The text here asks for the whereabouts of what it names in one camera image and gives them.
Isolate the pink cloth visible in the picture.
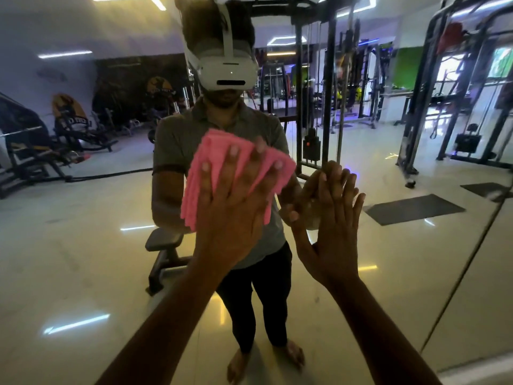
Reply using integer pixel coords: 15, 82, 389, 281
180, 129, 297, 233

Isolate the person's left forearm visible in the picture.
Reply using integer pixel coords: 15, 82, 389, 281
96, 264, 225, 385

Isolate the person's right hand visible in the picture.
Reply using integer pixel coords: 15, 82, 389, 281
289, 160, 367, 291

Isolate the person's right forearm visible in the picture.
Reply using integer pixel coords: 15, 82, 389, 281
330, 276, 441, 385

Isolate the person's left hand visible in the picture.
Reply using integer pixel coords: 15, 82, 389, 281
194, 138, 286, 277

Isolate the large wall mirror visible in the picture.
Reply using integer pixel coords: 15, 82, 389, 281
0, 0, 513, 385

